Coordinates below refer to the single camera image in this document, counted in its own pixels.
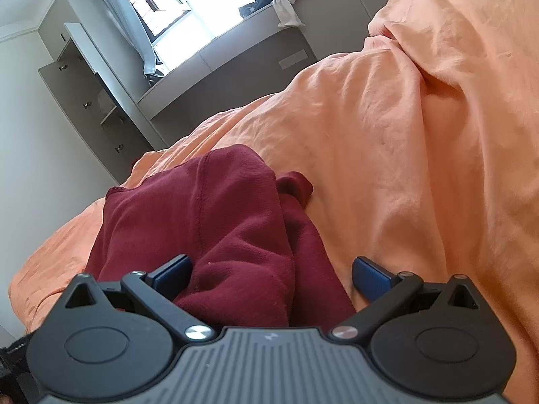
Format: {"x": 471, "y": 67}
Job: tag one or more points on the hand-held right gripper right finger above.
{"x": 370, "y": 280}

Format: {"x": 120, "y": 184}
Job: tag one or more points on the orange bed cover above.
{"x": 400, "y": 143}

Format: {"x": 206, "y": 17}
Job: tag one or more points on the white wall socket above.
{"x": 293, "y": 59}

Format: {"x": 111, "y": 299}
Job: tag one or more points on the grey window bench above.
{"x": 236, "y": 59}

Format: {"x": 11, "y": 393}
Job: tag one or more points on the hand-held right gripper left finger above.
{"x": 173, "y": 278}

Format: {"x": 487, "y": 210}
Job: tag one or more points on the grey shelf cabinet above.
{"x": 80, "y": 92}

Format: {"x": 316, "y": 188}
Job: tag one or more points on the sheer white curtain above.
{"x": 134, "y": 29}

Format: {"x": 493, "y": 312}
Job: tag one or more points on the maroon sweater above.
{"x": 236, "y": 227}

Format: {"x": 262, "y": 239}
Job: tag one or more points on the white cloth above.
{"x": 287, "y": 10}

